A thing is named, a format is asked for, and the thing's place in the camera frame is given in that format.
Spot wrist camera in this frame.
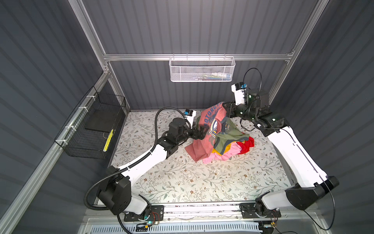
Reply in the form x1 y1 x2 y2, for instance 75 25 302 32
184 109 197 127
231 82 246 106

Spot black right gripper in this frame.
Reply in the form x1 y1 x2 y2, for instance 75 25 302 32
221 100 255 124

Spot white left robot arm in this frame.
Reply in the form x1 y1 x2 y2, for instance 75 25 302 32
97 118 208 219

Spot black wire basket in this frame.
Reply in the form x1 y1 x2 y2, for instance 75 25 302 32
55 87 127 160

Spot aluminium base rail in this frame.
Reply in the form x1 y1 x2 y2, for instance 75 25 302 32
78 201 328 234

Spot green printed t-shirt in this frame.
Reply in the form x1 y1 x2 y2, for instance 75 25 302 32
215 117 250 144

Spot yellow cloth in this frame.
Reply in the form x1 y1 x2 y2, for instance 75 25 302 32
211 142 232 156

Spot floral patterned table mat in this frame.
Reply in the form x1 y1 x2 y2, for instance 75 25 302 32
111 111 291 203

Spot yellow striped tag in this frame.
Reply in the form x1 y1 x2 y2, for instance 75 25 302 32
103 129 115 152

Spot red cloth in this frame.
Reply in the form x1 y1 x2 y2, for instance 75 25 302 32
236 137 255 155

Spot dusty red printed t-shirt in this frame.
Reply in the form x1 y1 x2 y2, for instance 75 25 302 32
185 102 227 162

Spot pink cloth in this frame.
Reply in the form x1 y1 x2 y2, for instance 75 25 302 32
203 142 242 164

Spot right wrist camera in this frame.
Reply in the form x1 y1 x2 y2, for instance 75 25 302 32
231 82 246 106

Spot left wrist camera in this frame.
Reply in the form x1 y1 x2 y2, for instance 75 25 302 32
184 109 197 127

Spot white wire mesh basket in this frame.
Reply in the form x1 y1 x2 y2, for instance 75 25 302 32
168 56 236 82

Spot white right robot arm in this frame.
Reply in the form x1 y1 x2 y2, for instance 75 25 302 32
223 102 340 217

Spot items in white basket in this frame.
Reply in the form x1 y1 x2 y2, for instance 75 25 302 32
193 72 232 81

